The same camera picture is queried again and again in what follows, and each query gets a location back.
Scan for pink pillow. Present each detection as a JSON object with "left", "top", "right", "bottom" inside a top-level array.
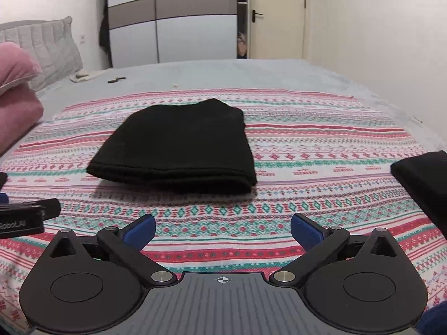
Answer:
[
  {"left": 0, "top": 85, "right": 44, "bottom": 156},
  {"left": 0, "top": 42, "right": 43, "bottom": 95}
]

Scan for black pants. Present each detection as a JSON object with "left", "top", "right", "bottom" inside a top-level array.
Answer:
[{"left": 86, "top": 98, "right": 258, "bottom": 195}]

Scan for cream door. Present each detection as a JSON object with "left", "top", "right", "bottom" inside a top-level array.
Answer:
[{"left": 248, "top": 0, "right": 308, "bottom": 60}]

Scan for beige cloth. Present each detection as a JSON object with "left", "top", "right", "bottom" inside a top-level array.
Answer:
[{"left": 69, "top": 70, "right": 106, "bottom": 83}]

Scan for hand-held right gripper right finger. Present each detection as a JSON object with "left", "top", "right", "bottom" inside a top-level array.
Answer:
[{"left": 270, "top": 213, "right": 401, "bottom": 285}]

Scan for dark hanging garment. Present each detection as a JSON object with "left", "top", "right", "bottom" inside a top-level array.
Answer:
[{"left": 98, "top": 13, "right": 112, "bottom": 57}]

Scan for white and brown wardrobe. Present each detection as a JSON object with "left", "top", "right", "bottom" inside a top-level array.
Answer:
[{"left": 98, "top": 0, "right": 251, "bottom": 69}]

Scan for folded black garment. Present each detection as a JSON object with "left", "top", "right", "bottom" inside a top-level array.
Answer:
[{"left": 390, "top": 151, "right": 447, "bottom": 240}]

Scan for pink bag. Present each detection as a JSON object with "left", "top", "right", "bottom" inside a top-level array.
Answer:
[{"left": 237, "top": 32, "right": 249, "bottom": 57}]

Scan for patterned striped blanket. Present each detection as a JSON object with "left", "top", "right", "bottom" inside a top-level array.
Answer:
[{"left": 0, "top": 88, "right": 447, "bottom": 335}]

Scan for person's blue clothing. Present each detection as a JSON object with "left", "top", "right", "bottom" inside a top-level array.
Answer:
[{"left": 415, "top": 301, "right": 447, "bottom": 335}]

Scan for grey quilted pillow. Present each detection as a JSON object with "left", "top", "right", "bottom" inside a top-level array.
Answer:
[{"left": 0, "top": 16, "right": 84, "bottom": 93}]

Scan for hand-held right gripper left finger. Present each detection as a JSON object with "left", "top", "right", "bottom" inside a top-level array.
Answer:
[{"left": 46, "top": 214, "right": 178, "bottom": 285}]

